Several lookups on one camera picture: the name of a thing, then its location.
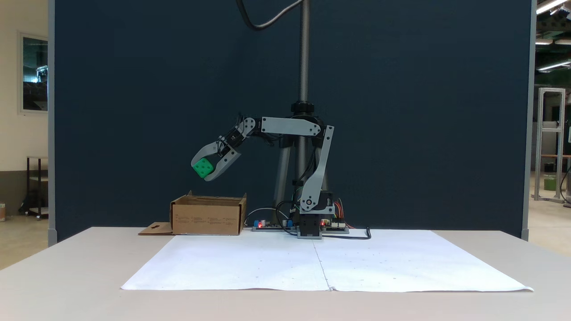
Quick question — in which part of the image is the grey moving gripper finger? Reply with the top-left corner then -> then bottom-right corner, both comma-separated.
191,142 -> 222,172

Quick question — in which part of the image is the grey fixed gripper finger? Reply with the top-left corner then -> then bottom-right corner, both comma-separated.
204,149 -> 242,182

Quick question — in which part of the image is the green die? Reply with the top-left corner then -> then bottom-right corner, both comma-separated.
193,157 -> 215,179

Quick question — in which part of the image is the brown cardboard box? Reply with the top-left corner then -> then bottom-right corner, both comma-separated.
138,191 -> 248,236

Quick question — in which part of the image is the blue circuit board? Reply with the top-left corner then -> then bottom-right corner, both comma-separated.
252,218 -> 295,233

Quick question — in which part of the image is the grey tripod stand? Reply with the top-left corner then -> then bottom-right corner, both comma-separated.
272,0 -> 331,226

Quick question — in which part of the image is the white paper sheet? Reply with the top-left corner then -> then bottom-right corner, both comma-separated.
120,230 -> 534,293

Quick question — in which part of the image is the dark blue partition panel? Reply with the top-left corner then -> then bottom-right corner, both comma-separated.
48,0 -> 536,245

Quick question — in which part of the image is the dark shelf cart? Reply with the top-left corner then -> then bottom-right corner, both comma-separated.
20,156 -> 49,220

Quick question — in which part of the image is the thin grey cable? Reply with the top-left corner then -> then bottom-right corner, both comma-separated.
244,206 -> 278,226

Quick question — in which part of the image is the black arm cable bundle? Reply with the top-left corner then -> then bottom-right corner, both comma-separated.
275,201 -> 300,236

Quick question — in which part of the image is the grey overhead cable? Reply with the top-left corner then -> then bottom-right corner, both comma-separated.
236,0 -> 305,31

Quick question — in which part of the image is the circuit board with coloured wires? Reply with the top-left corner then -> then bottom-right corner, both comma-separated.
321,218 -> 350,234

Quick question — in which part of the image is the long black cable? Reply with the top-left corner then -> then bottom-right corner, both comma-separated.
321,226 -> 372,241

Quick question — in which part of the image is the framed wall window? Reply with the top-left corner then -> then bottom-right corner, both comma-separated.
18,32 -> 49,115

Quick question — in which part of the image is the aluminium profile frame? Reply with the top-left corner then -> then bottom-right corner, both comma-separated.
533,87 -> 568,204

